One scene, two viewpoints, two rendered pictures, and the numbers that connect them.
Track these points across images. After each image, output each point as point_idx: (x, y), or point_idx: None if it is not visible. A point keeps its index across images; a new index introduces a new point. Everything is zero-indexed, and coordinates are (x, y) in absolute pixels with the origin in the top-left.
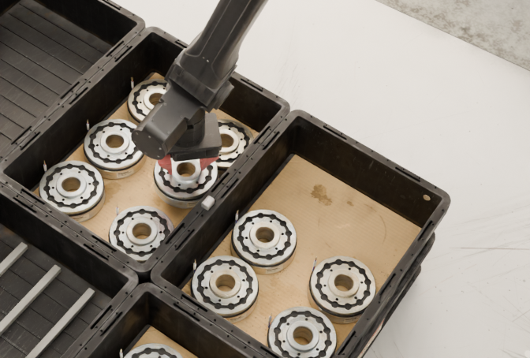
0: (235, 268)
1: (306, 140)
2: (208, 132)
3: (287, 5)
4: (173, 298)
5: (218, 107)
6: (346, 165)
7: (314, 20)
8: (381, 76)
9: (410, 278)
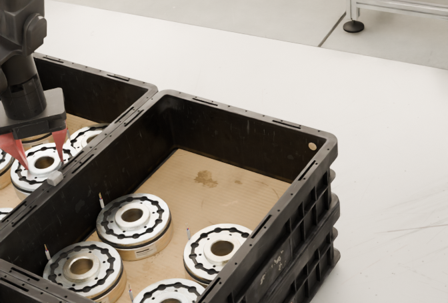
0: (95, 251)
1: (183, 125)
2: (51, 104)
3: (194, 57)
4: (0, 272)
5: (31, 44)
6: (227, 140)
7: (221, 65)
8: (290, 96)
9: (314, 247)
